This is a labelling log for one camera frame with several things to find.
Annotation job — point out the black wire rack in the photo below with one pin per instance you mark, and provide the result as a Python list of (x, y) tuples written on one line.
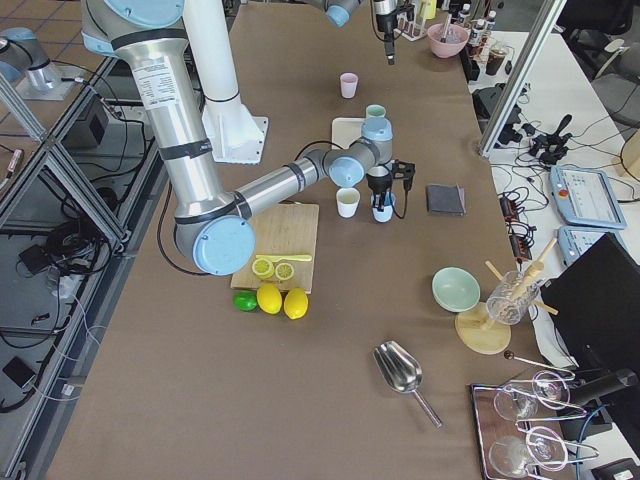
[(518, 426)]

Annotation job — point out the pink ribbed bowl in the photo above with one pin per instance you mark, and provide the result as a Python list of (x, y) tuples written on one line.
[(456, 38)]

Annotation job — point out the black monitor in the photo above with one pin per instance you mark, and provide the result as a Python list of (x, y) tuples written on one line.
[(597, 298)]

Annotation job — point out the yellow plastic knife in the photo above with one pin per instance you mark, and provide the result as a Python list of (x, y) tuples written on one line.
[(292, 257)]

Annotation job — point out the pink cup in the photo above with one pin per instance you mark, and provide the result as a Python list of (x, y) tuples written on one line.
[(348, 84)]

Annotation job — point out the wine glass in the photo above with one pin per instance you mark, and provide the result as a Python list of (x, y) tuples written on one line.
[(546, 448), (551, 390), (513, 405), (510, 457)]

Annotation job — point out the blue cup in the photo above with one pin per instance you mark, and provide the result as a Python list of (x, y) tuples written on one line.
[(386, 215)]

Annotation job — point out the whole lemon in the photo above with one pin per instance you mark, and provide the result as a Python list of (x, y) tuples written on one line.
[(269, 298), (296, 304)]

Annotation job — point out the metal scoop in bowl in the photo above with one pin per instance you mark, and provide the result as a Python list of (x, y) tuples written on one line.
[(445, 28)]

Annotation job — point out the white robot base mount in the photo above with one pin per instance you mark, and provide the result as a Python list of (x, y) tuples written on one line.
[(236, 135)]

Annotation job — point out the grey folded cloth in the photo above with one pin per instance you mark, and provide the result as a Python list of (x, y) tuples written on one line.
[(445, 199)]

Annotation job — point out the green bowl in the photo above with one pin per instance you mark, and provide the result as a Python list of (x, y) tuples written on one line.
[(455, 289)]

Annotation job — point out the wine glass left lower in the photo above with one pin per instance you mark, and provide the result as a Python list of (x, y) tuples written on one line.
[(510, 457)]

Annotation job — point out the lemon half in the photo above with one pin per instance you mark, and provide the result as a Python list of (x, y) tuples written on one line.
[(263, 268), (284, 271)]

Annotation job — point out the wooden cup stand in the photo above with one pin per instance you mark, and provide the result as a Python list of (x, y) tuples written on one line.
[(486, 336)]

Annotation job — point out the green cup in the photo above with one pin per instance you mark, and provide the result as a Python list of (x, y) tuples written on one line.
[(375, 111)]

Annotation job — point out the whole lemon upper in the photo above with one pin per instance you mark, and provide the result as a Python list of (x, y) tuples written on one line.
[(296, 304)]

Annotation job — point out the aluminium frame post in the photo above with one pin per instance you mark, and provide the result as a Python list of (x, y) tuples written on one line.
[(540, 30)]

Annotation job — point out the wine glass left upper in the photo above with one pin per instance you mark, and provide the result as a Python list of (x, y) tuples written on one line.
[(513, 405)]

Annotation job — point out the steel ice scoop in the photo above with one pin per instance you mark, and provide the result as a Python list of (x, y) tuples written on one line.
[(403, 374)]

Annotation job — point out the pale yellow cup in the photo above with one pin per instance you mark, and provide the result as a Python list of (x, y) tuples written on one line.
[(347, 201)]

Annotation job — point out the teach pendant upper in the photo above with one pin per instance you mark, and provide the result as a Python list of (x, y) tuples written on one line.
[(585, 197)]

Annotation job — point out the lemon half upper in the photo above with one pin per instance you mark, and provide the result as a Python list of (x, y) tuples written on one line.
[(263, 268)]

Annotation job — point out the cream rabbit tray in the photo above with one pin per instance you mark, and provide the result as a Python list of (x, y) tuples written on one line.
[(346, 130)]

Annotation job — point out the wooden cutting board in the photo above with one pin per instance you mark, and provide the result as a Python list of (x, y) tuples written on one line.
[(285, 229)]

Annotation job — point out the whole lemon lower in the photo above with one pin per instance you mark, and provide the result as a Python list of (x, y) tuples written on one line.
[(269, 298)]

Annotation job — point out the glass mug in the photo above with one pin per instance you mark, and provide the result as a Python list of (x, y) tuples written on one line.
[(511, 299)]

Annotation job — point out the teach pendant lower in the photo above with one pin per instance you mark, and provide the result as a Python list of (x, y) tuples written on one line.
[(574, 241)]

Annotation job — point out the lemon half lower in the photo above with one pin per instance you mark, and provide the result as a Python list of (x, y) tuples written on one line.
[(284, 271)]

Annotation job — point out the teach pendant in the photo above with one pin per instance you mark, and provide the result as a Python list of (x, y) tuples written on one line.
[(585, 197), (574, 241)]

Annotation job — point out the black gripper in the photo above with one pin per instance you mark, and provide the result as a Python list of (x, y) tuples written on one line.
[(378, 182), (384, 24)]

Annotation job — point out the green lime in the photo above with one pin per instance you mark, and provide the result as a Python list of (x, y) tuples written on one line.
[(245, 300)]

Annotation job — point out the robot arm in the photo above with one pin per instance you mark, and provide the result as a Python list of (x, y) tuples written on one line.
[(180, 57), (339, 12)]

